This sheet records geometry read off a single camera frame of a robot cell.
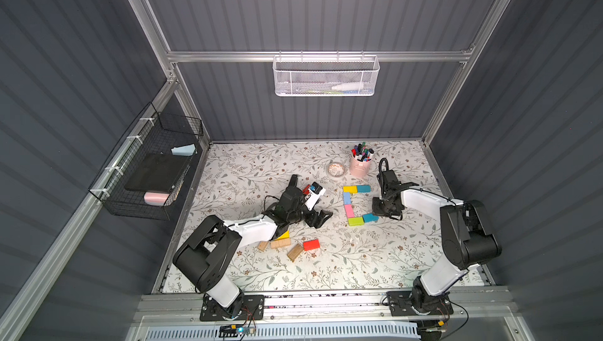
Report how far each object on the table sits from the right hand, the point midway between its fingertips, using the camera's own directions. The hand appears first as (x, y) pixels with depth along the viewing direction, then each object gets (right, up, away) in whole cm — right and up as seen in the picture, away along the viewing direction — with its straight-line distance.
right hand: (379, 211), depth 94 cm
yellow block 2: (-10, +8, +8) cm, 15 cm away
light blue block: (-12, +4, +5) cm, 14 cm away
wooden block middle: (-39, -10, -8) cm, 41 cm away
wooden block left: (-46, -11, -8) cm, 48 cm away
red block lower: (-28, -11, -7) cm, 31 cm away
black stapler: (-35, +12, +9) cm, 39 cm away
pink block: (-12, 0, +2) cm, 12 cm away
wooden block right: (-34, -13, -10) cm, 38 cm away
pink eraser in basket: (-72, +10, -29) cm, 79 cm away
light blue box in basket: (-73, +24, -11) cm, 78 cm away
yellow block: (-36, -2, -24) cm, 44 cm away
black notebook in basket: (-73, +17, -26) cm, 80 cm away
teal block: (-4, -2, -2) cm, 5 cm away
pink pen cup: (-7, +20, +5) cm, 22 cm away
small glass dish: (-16, +17, +15) cm, 27 cm away
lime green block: (-9, -4, -1) cm, 10 cm away
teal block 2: (-4, +8, +9) cm, 13 cm away
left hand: (-22, +2, -10) cm, 24 cm away
